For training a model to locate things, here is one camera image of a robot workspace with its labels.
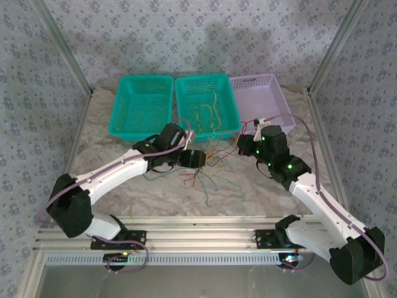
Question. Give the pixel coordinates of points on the teal perforated plastic basket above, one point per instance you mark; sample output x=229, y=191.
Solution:
x=139, y=105
x=192, y=93

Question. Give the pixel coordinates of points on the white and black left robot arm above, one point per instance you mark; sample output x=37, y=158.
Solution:
x=108, y=174

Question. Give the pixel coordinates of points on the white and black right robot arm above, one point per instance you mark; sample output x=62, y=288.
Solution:
x=325, y=201

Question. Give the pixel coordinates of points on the lilac perforated plastic basket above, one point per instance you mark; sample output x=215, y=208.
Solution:
x=263, y=99

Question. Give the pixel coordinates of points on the black usb hub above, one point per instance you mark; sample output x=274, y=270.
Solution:
x=113, y=257
x=283, y=259

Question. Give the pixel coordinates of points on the grey metal sheet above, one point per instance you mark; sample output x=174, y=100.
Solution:
x=201, y=282

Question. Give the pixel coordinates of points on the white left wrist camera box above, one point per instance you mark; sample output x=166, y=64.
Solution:
x=190, y=136

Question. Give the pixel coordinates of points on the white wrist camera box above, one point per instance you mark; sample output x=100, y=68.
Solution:
x=260, y=125
x=190, y=136

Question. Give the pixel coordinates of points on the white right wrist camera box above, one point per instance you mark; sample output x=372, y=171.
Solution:
x=260, y=125

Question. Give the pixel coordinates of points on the aluminium table side rail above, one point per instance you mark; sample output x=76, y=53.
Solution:
x=79, y=130
x=322, y=130

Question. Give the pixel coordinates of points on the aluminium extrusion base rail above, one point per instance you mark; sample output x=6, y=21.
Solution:
x=201, y=236

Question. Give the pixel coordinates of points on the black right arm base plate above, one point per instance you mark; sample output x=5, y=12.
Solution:
x=266, y=240

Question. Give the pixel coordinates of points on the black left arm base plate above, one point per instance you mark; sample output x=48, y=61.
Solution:
x=130, y=236

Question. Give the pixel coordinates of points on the aluminium frame post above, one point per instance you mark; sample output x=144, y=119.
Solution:
x=62, y=40
x=338, y=40

